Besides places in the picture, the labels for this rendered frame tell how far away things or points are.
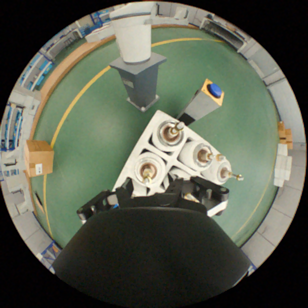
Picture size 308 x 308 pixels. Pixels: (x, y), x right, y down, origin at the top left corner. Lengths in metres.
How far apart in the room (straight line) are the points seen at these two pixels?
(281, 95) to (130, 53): 5.45
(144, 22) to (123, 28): 0.05
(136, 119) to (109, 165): 0.31
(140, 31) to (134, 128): 0.45
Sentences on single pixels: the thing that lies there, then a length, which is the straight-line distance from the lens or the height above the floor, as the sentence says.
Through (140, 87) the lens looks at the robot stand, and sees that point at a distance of 0.38.
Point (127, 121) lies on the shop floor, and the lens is 0.53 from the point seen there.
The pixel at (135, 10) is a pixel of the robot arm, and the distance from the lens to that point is 0.27.
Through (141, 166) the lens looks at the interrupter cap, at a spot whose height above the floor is 0.25.
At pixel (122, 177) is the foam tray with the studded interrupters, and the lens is 0.34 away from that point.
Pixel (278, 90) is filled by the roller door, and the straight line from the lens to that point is 5.40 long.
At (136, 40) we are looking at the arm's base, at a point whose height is 0.39.
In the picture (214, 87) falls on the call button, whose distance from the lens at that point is 0.28.
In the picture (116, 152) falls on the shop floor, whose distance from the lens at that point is 0.52.
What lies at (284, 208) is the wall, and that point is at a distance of 5.61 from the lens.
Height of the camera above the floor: 0.48
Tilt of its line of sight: 87 degrees down
